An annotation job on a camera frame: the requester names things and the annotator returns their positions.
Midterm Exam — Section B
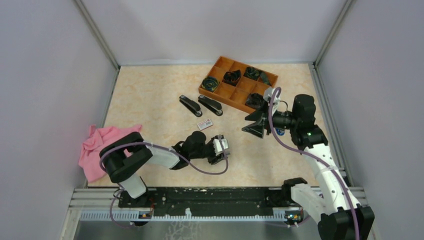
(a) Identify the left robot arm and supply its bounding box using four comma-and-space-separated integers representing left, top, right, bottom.
99, 131, 230, 207

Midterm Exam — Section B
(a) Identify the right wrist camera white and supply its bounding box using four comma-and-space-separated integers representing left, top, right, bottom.
263, 87, 281, 111

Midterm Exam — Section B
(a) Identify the orange compartment tray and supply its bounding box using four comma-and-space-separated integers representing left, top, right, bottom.
198, 56, 279, 114

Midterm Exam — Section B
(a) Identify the dark green flat item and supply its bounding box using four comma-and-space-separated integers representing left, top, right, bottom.
259, 71, 272, 86

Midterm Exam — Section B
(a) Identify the blue stapler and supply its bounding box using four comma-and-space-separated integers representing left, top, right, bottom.
274, 128, 285, 136

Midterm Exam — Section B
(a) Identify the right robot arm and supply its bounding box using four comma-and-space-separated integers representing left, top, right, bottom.
242, 88, 375, 240

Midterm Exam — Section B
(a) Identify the black coiled item centre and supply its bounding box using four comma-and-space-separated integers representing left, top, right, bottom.
222, 69, 242, 87

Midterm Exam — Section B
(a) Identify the black coiled item upper right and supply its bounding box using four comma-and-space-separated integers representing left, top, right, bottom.
243, 66, 262, 81

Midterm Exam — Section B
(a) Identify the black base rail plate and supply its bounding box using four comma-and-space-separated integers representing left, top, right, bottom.
113, 187, 304, 218

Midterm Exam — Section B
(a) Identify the pink cloth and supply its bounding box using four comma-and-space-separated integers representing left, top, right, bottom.
78, 124, 142, 183

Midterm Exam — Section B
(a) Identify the black coiled item blue-green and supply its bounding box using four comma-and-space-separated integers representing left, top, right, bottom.
201, 76, 220, 93

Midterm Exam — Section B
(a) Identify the red white staple box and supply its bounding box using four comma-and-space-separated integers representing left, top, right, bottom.
197, 118, 214, 131

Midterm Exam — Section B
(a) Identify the black stapler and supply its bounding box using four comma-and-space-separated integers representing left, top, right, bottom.
198, 94, 223, 116
179, 94, 203, 118

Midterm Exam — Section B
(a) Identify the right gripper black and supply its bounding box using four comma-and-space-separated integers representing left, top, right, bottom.
242, 99, 299, 138

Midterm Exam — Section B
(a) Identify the black coiled item lower right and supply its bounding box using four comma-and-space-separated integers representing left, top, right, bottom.
245, 93, 265, 110

